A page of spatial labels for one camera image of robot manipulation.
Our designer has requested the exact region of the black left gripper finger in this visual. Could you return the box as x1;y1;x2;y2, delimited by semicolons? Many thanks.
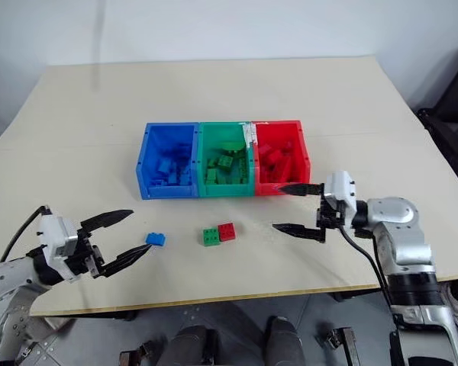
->
78;208;135;235
99;243;153;278

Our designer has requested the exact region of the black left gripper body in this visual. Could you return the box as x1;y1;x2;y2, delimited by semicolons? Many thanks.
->
64;225;107;280

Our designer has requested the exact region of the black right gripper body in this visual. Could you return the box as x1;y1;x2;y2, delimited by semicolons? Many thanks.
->
314;193;347;244

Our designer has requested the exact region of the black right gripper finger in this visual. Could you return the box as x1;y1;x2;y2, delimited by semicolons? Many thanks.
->
272;222;326;244
276;182;327;198

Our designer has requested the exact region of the long red toy block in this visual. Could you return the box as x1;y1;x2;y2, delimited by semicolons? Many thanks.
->
273;159;292;183

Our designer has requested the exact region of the red plastic bin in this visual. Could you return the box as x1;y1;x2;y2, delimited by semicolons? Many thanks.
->
250;119;313;197

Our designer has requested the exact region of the large green toy block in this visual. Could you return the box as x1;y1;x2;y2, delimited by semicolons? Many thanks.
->
233;159;251;185

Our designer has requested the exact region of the blue plastic bin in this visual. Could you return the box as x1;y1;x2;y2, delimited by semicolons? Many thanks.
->
134;121;201;201

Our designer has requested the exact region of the silver tape strip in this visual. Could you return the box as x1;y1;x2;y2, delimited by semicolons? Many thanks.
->
241;121;259;149

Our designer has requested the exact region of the green plastic bin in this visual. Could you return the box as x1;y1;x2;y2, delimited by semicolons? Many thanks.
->
196;120;258;200

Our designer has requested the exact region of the dark rounded shape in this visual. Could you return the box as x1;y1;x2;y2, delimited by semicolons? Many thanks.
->
264;315;307;366
166;324;220;366

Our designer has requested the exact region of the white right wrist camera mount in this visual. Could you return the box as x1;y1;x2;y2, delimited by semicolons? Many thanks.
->
323;170;359;230

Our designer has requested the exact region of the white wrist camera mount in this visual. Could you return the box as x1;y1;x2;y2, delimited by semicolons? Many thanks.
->
323;170;359;230
37;212;81;284

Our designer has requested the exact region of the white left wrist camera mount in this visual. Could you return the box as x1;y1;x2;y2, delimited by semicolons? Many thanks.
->
37;212;81;284

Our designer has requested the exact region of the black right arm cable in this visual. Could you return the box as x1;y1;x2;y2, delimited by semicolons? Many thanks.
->
337;223;397;310

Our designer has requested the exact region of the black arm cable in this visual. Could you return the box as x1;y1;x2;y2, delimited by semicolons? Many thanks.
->
0;205;53;265
337;223;397;310

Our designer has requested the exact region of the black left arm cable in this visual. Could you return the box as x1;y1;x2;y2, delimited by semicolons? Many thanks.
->
0;205;53;265

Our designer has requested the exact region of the black metal floor bracket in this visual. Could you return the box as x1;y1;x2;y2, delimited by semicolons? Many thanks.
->
118;336;166;366
315;326;359;366

